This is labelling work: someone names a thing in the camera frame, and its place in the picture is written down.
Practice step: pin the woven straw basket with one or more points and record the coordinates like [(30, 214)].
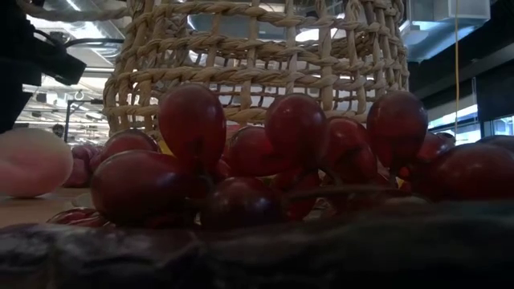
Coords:
[(289, 52)]

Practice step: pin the pink peach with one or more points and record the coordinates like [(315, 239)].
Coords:
[(32, 164)]

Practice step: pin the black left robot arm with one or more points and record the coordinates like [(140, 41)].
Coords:
[(16, 68)]

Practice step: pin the red grape bunch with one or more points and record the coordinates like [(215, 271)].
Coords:
[(192, 120)]

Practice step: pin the person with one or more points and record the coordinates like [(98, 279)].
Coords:
[(58, 130)]

